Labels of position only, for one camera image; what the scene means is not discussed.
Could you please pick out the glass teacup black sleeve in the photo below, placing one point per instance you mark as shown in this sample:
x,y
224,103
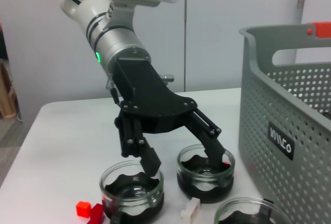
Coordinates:
x,y
232,215
204,187
124,195

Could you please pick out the black equipment box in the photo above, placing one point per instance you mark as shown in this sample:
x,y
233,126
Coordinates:
x,y
2,40

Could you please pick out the grey perforated storage bin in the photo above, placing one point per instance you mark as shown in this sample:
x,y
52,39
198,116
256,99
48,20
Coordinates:
x,y
271,99

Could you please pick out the bright red small cube block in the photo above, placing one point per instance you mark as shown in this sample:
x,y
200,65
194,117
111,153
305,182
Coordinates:
x,y
83,208

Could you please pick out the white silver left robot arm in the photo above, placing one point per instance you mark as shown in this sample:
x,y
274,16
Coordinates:
x,y
113,43

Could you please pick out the small white building block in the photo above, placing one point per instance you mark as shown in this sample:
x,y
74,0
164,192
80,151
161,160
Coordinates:
x,y
191,208

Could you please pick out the dark red arch block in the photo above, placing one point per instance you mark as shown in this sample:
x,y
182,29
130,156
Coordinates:
x,y
96,213

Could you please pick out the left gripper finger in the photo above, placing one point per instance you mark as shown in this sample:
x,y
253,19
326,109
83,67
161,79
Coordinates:
x,y
212,146

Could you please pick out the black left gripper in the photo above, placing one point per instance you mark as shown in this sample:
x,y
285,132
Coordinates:
x,y
144,89

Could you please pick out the beige wooden stool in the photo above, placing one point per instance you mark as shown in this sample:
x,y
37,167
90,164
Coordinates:
x,y
7,97

